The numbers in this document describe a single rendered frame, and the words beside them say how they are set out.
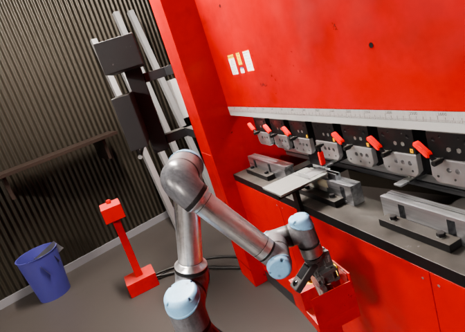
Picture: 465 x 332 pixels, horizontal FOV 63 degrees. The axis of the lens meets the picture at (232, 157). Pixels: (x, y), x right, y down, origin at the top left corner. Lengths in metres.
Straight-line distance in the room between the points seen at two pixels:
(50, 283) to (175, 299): 2.89
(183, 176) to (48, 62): 3.46
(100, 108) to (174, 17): 2.20
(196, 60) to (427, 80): 1.61
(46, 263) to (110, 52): 2.18
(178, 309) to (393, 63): 0.99
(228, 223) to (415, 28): 0.75
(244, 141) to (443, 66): 1.69
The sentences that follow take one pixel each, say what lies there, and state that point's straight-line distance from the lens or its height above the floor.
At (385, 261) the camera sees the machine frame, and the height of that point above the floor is 0.78.
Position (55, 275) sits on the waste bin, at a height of 0.22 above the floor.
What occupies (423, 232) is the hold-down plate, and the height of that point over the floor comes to 0.91.
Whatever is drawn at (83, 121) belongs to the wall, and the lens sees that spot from 4.44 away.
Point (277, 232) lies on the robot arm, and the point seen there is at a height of 1.06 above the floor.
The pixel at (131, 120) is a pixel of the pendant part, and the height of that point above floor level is 1.43.
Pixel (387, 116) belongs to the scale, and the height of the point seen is 1.30.
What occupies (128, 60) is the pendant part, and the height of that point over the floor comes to 1.80.
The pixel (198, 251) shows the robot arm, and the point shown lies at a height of 1.06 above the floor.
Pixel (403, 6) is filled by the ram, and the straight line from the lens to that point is 1.24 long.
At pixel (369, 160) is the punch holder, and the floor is 1.13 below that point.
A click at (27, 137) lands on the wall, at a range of 4.34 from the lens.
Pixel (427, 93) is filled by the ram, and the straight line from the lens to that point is 1.24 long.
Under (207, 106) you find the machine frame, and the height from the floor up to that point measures 1.37.
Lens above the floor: 1.65
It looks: 15 degrees down
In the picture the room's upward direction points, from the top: 18 degrees counter-clockwise
